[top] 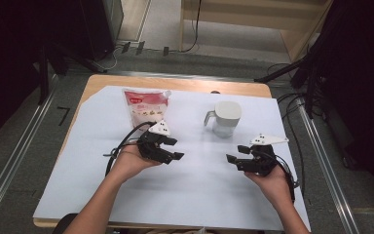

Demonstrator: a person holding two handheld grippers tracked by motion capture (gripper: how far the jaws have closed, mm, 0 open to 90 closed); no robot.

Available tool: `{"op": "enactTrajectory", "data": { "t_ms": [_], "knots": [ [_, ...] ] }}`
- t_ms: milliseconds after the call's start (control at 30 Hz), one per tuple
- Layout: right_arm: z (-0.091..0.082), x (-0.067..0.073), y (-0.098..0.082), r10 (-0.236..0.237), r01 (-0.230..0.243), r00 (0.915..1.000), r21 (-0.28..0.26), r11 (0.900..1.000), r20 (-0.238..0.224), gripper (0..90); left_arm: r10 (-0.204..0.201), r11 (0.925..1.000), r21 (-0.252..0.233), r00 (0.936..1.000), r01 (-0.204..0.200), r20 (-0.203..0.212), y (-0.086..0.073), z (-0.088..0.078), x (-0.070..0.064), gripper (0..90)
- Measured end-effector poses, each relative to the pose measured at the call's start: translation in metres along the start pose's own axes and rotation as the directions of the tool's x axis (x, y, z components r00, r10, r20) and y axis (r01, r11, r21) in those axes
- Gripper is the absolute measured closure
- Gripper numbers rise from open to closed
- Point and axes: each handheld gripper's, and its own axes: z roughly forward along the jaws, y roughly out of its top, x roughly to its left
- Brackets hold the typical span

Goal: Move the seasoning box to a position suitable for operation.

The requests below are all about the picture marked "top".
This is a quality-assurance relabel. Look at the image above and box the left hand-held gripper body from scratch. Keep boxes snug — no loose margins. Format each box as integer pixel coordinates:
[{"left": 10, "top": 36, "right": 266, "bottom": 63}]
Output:
[{"left": 136, "top": 119, "right": 173, "bottom": 165}]

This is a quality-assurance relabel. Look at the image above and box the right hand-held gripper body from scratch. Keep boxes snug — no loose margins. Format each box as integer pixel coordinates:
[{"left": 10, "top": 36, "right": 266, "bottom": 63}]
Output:
[{"left": 235, "top": 133, "right": 290, "bottom": 177}]

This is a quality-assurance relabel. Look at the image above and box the red and white pouch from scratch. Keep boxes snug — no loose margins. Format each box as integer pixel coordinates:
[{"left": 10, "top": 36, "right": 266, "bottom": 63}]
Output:
[{"left": 122, "top": 88, "right": 172, "bottom": 133}]

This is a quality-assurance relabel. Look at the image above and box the clear jug with white lid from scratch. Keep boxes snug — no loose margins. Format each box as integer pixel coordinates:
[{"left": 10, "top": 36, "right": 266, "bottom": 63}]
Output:
[{"left": 203, "top": 100, "right": 243, "bottom": 138}]

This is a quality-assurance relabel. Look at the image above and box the person's right hand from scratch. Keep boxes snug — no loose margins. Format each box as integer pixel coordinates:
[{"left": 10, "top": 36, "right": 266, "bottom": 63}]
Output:
[{"left": 243, "top": 163, "right": 295, "bottom": 205}]

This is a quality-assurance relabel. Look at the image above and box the person's left hand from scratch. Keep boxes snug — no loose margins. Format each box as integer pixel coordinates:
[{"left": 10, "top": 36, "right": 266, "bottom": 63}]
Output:
[{"left": 110, "top": 143, "right": 162, "bottom": 183}]

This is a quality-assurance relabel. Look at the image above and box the white paper sheet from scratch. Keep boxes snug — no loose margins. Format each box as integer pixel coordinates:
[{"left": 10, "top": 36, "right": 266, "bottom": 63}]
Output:
[{"left": 32, "top": 85, "right": 312, "bottom": 232}]

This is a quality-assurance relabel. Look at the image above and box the wooden table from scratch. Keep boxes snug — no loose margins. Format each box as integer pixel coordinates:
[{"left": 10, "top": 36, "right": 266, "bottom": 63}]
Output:
[{"left": 32, "top": 73, "right": 273, "bottom": 230}]

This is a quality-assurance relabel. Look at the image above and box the black metal stand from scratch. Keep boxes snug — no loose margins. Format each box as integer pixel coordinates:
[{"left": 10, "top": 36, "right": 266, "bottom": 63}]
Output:
[{"left": 253, "top": 52, "right": 326, "bottom": 119}]

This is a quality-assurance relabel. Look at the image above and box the dark rounded object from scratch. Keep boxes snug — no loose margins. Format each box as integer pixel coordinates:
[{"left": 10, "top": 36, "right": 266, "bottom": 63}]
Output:
[{"left": 52, "top": 213, "right": 79, "bottom": 234}]

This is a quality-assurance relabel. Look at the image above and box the light wooden shelf unit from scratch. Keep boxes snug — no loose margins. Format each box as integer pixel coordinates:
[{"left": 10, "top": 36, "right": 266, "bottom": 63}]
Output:
[{"left": 179, "top": 0, "right": 334, "bottom": 62}]

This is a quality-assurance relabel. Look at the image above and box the black cabinet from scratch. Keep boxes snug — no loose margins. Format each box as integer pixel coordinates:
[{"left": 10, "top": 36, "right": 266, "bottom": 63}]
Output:
[{"left": 79, "top": 0, "right": 125, "bottom": 61}]

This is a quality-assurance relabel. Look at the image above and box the black curtain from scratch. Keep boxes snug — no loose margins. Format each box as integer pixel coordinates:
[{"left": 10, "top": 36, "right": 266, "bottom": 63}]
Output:
[
  {"left": 0, "top": 0, "right": 89, "bottom": 150},
  {"left": 318, "top": 0, "right": 374, "bottom": 206}
]

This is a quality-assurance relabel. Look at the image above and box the left hand-held gripper cable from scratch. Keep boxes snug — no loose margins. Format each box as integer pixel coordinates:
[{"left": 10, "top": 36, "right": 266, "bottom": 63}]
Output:
[{"left": 102, "top": 121, "right": 157, "bottom": 178}]

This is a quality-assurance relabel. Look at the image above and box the hand-held gripper cable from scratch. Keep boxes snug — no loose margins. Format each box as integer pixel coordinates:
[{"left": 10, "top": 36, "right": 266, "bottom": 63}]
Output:
[
  {"left": 271, "top": 152, "right": 301, "bottom": 204},
  {"left": 102, "top": 121, "right": 157, "bottom": 178}
]

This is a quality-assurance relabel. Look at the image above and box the black floor cable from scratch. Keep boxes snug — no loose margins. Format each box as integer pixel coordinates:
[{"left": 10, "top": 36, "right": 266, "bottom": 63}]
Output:
[{"left": 277, "top": 92, "right": 307, "bottom": 198}]

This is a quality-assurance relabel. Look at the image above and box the right hand-held gripper cable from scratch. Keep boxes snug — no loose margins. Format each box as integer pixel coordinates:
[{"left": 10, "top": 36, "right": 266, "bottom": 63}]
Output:
[{"left": 271, "top": 152, "right": 301, "bottom": 204}]

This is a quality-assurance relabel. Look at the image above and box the metal floor rail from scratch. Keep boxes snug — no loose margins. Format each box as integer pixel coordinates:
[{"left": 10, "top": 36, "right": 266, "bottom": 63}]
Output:
[
  {"left": 295, "top": 96, "right": 361, "bottom": 234},
  {"left": 0, "top": 74, "right": 59, "bottom": 225}
]

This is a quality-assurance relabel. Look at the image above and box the white floor cable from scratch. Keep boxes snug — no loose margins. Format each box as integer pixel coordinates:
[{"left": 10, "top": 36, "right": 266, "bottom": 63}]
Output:
[{"left": 93, "top": 48, "right": 125, "bottom": 73}]

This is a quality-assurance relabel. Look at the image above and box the black hanging cable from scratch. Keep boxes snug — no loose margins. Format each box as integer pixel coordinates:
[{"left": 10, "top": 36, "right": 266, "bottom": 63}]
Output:
[{"left": 178, "top": 0, "right": 203, "bottom": 54}]

